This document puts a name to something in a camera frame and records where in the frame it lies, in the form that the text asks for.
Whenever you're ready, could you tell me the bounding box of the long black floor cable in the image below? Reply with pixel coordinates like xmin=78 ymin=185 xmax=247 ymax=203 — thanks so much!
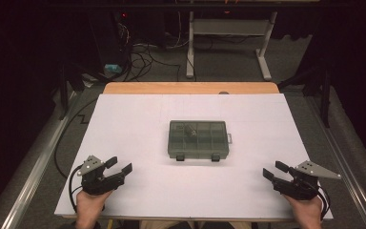
xmin=54 ymin=98 xmax=98 ymax=179

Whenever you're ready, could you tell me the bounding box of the grey transparent compartment box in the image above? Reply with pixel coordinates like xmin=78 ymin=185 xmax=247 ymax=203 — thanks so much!
xmin=167 ymin=119 xmax=233 ymax=162

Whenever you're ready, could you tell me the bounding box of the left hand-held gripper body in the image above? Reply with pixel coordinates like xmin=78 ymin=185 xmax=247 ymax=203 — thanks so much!
xmin=76 ymin=155 xmax=127 ymax=196

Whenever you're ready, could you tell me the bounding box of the aluminium floor rail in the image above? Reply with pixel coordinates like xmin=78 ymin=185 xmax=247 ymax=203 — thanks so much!
xmin=304 ymin=94 xmax=366 ymax=229
xmin=0 ymin=90 xmax=79 ymax=229

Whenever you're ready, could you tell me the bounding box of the black metal stand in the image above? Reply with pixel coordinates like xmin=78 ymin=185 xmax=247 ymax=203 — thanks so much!
xmin=277 ymin=65 xmax=332 ymax=129
xmin=57 ymin=61 xmax=88 ymax=121

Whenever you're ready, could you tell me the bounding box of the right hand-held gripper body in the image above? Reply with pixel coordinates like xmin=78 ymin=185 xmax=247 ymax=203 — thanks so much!
xmin=271 ymin=160 xmax=342 ymax=201

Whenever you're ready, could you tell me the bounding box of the dark computer tower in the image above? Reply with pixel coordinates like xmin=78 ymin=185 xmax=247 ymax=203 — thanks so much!
xmin=87 ymin=10 xmax=132 ymax=69

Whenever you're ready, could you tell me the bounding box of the small blue floor item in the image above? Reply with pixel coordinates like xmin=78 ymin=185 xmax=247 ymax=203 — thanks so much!
xmin=104 ymin=64 xmax=123 ymax=73

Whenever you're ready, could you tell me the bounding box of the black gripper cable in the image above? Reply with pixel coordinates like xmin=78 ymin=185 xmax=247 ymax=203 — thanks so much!
xmin=68 ymin=164 xmax=84 ymax=214
xmin=315 ymin=185 xmax=332 ymax=221

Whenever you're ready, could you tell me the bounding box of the wooden table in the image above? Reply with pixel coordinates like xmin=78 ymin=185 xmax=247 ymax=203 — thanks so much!
xmin=103 ymin=81 xmax=280 ymax=95

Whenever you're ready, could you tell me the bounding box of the white metal desk frame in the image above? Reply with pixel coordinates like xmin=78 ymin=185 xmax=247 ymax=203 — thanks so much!
xmin=185 ymin=10 xmax=279 ymax=81

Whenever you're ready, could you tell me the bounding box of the tangle of floor cables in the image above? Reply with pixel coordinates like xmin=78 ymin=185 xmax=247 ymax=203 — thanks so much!
xmin=117 ymin=18 xmax=183 ymax=82

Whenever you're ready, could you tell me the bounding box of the person's right hand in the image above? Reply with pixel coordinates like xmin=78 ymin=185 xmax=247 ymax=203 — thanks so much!
xmin=282 ymin=194 xmax=323 ymax=229

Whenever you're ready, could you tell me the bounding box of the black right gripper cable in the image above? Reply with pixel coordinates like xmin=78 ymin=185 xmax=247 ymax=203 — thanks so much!
xmin=315 ymin=185 xmax=332 ymax=221

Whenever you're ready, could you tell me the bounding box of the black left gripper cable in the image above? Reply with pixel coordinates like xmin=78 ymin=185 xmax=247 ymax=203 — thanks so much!
xmin=68 ymin=164 xmax=84 ymax=214

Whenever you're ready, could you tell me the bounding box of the person's left hand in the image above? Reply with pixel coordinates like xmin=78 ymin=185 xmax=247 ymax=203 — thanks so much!
xmin=75 ymin=190 xmax=113 ymax=229

